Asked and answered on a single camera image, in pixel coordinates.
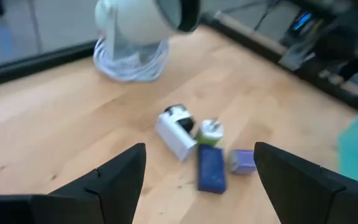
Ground dark blue power bank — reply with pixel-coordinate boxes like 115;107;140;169
196;144;227;195

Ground purple charger plug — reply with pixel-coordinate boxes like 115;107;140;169
228;148;257;175

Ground black perforated computer case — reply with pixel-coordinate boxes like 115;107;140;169
280;6;329;71

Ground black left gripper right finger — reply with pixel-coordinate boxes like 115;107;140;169
254;141;358;224

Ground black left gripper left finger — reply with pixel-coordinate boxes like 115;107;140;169
0;142;147;224

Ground white coiled cable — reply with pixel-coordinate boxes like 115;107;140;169
92;37;170;83

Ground white and black charger cube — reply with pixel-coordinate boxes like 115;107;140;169
154;104;198;162

